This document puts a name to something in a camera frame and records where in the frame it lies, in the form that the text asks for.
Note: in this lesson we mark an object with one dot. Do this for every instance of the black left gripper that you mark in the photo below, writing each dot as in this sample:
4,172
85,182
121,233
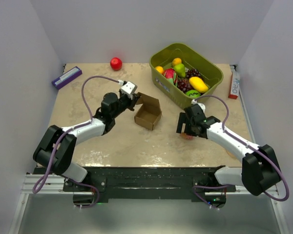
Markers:
132,102

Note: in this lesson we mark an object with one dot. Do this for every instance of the purple rectangular box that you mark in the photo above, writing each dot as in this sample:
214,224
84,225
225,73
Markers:
66,77

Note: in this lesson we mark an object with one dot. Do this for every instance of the green pear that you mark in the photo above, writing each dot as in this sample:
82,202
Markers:
180,70

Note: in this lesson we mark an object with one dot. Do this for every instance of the dark purple grape bunch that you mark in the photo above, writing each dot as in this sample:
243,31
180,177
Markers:
193,73

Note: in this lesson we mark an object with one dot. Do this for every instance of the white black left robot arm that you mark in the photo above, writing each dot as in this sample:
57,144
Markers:
56,148

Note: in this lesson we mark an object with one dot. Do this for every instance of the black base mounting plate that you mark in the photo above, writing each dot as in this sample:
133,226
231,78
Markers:
198,184

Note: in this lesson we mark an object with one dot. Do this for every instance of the yellow orange fruit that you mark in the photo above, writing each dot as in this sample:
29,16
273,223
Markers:
159,69

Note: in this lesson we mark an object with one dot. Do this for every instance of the brown cardboard paper box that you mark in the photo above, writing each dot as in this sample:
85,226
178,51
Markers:
149,113

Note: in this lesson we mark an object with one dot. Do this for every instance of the green plastic tub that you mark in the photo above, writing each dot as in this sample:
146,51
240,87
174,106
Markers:
212,76

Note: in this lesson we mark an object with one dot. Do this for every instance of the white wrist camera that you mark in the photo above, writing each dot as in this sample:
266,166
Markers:
197,103
128,88

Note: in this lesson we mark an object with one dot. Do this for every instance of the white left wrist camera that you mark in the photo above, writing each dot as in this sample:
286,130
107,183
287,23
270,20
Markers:
128,88

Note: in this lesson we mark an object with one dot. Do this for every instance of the red grape bunch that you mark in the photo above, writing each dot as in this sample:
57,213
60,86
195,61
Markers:
184,85

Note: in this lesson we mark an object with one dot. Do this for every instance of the red white toothpaste box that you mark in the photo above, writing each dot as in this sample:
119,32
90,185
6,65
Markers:
234,86

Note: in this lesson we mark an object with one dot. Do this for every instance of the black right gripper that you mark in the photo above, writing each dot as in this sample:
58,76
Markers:
183,119

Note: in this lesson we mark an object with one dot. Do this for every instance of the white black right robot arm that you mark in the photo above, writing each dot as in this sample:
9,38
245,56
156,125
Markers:
260,169

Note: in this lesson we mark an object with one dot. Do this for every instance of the aluminium front rail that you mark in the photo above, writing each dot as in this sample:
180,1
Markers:
56,184

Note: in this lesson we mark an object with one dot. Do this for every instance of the red apple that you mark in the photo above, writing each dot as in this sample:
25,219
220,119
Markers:
116,64

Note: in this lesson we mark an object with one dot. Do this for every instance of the yellow mango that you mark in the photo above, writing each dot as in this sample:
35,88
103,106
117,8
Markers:
198,84

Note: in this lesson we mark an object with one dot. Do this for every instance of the pink dragon fruit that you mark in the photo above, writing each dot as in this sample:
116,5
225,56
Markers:
171,76

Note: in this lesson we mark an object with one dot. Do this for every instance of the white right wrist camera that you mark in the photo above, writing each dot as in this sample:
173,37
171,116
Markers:
197,103

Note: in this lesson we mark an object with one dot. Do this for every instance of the pink ice cream toy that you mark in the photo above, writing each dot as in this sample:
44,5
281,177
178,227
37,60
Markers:
186,136

